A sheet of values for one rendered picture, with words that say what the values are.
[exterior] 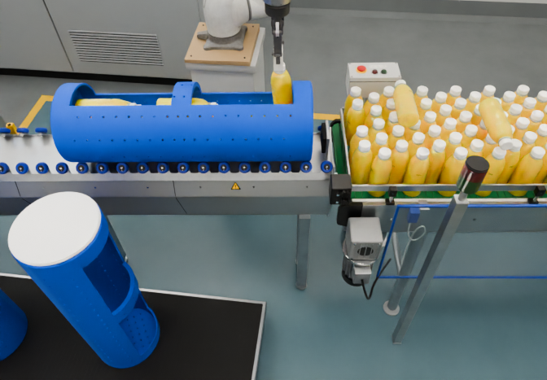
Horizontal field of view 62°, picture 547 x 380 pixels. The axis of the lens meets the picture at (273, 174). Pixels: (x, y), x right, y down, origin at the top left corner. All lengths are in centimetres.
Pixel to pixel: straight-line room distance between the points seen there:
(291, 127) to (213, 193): 43
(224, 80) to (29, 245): 110
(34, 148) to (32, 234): 54
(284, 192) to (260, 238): 94
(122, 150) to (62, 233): 33
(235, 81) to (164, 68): 149
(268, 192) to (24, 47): 270
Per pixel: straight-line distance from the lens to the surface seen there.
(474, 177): 137
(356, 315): 243
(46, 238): 157
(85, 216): 157
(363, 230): 164
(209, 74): 216
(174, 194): 178
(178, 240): 269
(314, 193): 173
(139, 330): 230
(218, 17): 206
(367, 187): 162
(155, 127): 157
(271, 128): 151
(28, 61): 408
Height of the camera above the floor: 220
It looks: 49 degrees down
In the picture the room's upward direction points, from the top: 2 degrees counter-clockwise
